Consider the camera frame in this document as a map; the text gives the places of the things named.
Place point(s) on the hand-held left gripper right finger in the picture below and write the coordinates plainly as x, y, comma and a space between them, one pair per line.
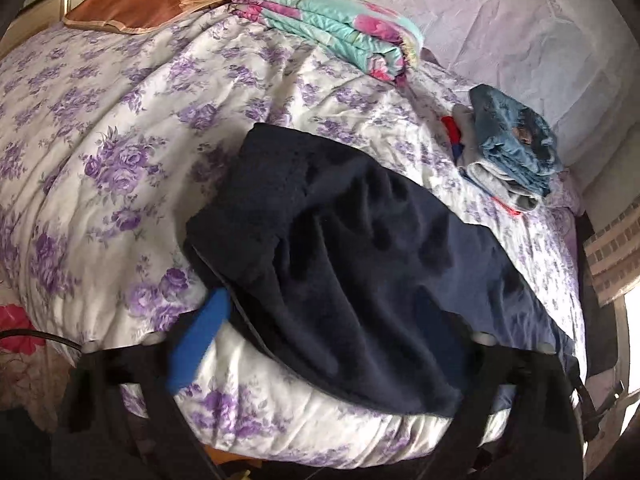
502, 377

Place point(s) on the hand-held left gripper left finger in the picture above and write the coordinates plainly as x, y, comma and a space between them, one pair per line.
197, 337

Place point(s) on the dark navy pants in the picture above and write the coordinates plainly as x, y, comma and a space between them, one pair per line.
350, 260

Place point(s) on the checkered beige cloth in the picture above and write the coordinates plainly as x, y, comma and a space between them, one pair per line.
612, 255

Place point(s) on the pink floral cloth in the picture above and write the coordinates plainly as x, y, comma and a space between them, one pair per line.
20, 330

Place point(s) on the purple floral quilt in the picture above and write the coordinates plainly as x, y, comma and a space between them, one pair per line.
125, 160

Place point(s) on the folded grey garment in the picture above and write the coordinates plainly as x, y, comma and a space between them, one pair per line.
495, 180

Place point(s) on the folded blue garment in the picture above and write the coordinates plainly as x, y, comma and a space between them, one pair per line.
515, 135

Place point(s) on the red and blue garment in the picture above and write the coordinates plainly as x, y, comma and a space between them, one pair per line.
452, 135

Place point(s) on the brown satin pillow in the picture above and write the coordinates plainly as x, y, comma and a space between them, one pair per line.
125, 7

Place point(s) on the folded teal floral blanket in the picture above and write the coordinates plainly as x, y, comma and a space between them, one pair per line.
330, 20

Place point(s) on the lavender crinkled sheet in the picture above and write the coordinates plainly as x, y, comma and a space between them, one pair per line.
500, 20

